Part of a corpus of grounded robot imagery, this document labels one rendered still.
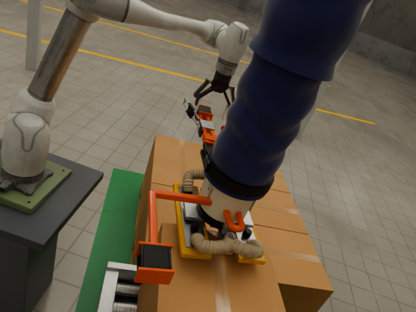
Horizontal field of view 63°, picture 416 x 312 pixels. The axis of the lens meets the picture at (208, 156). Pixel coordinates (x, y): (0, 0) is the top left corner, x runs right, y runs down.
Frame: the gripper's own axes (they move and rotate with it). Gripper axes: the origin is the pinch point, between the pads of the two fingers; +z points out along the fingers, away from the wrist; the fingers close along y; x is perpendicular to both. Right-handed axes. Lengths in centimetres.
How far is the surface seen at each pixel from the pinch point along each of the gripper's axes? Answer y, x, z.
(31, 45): -147, 266, 81
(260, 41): -11, -59, -46
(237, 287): 5, -78, 22
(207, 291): -5, -80, 22
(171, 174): -1, 34, 60
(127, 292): -23, -53, 63
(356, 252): 183, 44, 114
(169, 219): -4, -7, 61
